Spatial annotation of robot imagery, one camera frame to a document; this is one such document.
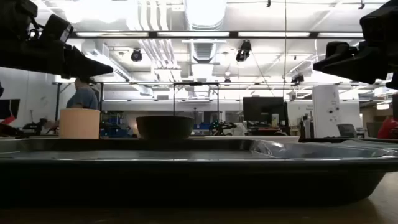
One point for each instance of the white pillar cabinet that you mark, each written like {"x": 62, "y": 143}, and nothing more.
{"x": 326, "y": 112}

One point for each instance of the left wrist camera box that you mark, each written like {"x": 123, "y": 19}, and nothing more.
{"x": 56, "y": 28}

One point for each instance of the black aluminium rig frame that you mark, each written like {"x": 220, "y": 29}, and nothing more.
{"x": 152, "y": 34}

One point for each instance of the person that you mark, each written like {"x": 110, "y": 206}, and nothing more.
{"x": 82, "y": 98}
{"x": 387, "y": 127}

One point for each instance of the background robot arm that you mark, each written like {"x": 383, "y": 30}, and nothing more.
{"x": 222, "y": 127}
{"x": 37, "y": 126}

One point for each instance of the black ceiling spot lamp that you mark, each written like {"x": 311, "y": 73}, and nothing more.
{"x": 136, "y": 55}
{"x": 297, "y": 79}
{"x": 244, "y": 51}

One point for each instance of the black bowl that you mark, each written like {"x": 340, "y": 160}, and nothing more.
{"x": 164, "y": 127}

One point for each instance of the black plastic tray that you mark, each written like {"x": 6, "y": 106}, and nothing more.
{"x": 199, "y": 183}

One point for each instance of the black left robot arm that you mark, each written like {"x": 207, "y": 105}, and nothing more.
{"x": 12, "y": 18}

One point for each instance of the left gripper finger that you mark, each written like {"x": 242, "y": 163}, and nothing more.
{"x": 84, "y": 67}

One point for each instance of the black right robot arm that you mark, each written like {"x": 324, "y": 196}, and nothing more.
{"x": 381, "y": 18}

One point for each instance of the black monitor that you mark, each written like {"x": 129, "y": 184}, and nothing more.
{"x": 264, "y": 109}

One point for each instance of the orange cup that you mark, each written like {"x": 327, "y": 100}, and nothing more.
{"x": 79, "y": 124}

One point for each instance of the grey office chair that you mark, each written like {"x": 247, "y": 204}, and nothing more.
{"x": 346, "y": 130}

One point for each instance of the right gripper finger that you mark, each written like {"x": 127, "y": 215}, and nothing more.
{"x": 339, "y": 67}

